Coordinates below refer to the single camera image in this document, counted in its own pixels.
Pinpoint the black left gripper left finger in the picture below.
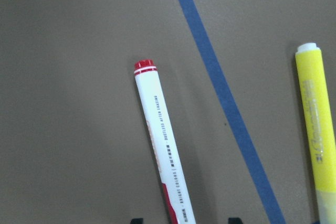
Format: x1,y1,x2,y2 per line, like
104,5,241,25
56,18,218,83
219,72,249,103
131,218,143,224

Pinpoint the red and white marker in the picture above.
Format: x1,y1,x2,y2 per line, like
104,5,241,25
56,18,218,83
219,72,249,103
134,59,196,223

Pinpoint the yellow highlighter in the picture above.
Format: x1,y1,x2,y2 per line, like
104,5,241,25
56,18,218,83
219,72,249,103
295,42,335,223

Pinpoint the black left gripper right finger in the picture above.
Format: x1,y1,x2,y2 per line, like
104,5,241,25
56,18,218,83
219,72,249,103
228,217,242,224

